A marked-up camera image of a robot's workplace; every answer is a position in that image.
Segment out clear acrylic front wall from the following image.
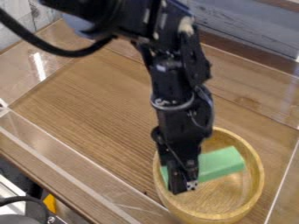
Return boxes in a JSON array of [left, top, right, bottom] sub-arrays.
[[0, 104, 181, 224]]

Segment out green rectangular block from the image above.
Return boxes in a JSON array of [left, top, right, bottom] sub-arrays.
[[160, 145, 248, 186]]

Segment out light wooden bowl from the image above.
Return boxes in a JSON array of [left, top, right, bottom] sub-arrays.
[[153, 127, 265, 224]]

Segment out black cable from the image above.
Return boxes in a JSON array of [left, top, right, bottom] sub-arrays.
[[0, 7, 117, 58]]

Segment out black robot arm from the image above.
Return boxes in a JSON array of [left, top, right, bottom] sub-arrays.
[[38, 0, 213, 194]]

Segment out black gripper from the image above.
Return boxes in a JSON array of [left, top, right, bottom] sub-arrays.
[[152, 87, 213, 195]]

